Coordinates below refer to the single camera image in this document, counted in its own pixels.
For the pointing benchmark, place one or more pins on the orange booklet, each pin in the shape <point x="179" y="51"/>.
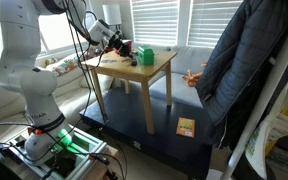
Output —
<point x="185" y="127"/>

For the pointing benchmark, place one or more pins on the dark blue low platform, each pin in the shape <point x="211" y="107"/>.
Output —
<point x="164" y="140"/>

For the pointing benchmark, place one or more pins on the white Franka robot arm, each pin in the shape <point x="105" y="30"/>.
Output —
<point x="34" y="90"/>

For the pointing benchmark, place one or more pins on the white printed bag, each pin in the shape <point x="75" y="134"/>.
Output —
<point x="260" y="146"/>

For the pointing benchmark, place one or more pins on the dark blue puffer jacket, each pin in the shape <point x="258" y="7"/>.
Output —
<point x="247" y="56"/>

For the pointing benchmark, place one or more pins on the colourful candy wrapper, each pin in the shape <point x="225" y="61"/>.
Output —
<point x="108" y="61"/>

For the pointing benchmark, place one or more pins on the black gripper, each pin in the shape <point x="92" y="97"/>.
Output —
<point x="119" y="42"/>

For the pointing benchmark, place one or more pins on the white cushion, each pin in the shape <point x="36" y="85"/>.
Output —
<point x="104" y="82"/>

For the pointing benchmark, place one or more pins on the white coat rack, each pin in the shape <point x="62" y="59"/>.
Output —
<point x="267" y="90"/>

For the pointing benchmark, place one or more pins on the small wooden table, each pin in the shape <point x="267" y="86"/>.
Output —
<point x="127" y="70"/>

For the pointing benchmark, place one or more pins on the small dark object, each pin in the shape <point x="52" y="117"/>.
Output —
<point x="134" y="63"/>

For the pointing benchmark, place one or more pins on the floral pillow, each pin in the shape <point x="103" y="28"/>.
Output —
<point x="65" y="66"/>

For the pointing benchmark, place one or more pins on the white floor lamp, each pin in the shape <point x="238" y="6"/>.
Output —
<point x="112" y="13"/>

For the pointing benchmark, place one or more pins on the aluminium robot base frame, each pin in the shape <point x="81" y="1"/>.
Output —
<point x="90" y="146"/>

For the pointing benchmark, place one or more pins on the green box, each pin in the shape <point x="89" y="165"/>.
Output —
<point x="146" y="56"/>

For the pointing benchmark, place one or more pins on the red box with white paper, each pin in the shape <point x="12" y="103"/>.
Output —
<point x="128" y="43"/>

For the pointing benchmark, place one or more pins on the orange plush toy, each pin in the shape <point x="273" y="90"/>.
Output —
<point x="192" y="78"/>

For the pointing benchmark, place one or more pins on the white window blind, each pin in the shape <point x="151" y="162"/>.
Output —
<point x="210" y="23"/>
<point x="155" y="21"/>

